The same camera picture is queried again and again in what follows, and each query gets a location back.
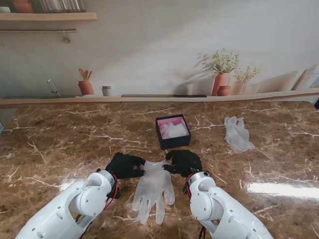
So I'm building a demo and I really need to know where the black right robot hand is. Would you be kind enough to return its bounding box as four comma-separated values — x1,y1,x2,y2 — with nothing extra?
165,149,202,178

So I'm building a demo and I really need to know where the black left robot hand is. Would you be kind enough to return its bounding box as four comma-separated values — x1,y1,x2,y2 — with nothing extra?
106,152,147,180

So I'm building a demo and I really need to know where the black box pink inside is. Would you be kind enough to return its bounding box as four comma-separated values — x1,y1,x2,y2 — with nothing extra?
155,114,192,150

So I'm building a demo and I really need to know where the translucent white disposable glove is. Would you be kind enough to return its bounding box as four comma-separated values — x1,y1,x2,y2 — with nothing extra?
169,123,188,139
223,116,256,154
132,160,175,225
159,121,175,138

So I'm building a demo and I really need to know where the printed kitchen scene backdrop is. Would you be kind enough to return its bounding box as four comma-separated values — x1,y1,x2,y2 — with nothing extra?
0,0,319,109

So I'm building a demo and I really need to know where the red black right arm cable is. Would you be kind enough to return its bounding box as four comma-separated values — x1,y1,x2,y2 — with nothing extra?
185,173,207,239

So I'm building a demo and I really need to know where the red black arm cable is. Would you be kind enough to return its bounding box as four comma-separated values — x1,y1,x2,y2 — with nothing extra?
74,173,120,239
185,173,207,239

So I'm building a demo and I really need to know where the red black left arm cable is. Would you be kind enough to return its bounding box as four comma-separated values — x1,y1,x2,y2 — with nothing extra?
74,173,120,239

